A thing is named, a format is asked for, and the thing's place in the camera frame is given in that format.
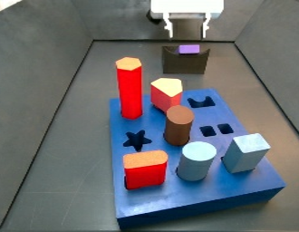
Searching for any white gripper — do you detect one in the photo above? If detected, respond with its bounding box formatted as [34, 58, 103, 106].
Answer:
[151, 0, 224, 39]

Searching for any purple double-square block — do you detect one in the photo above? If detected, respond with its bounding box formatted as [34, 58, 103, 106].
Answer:
[179, 44, 202, 54]

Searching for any blue shape sorter board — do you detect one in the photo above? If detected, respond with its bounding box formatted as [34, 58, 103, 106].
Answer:
[111, 89, 286, 228]

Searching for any black curved stand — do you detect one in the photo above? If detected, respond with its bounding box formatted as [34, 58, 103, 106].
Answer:
[163, 46, 211, 74]

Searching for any tall red hexagonal prism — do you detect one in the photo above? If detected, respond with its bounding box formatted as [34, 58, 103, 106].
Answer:
[116, 57, 143, 120]

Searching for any red pentagonal prism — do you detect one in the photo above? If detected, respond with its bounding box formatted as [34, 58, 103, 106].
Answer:
[151, 78, 183, 112]

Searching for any brown cylinder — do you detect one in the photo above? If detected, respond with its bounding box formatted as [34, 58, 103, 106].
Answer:
[164, 105, 195, 146]

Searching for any light blue cylinder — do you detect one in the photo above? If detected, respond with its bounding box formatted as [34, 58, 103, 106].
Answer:
[176, 141, 218, 181]

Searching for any light blue rectangular block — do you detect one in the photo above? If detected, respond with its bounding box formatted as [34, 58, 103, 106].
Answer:
[223, 133, 271, 173]

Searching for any red rounded block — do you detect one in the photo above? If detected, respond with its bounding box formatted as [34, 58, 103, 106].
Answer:
[124, 150, 168, 190]

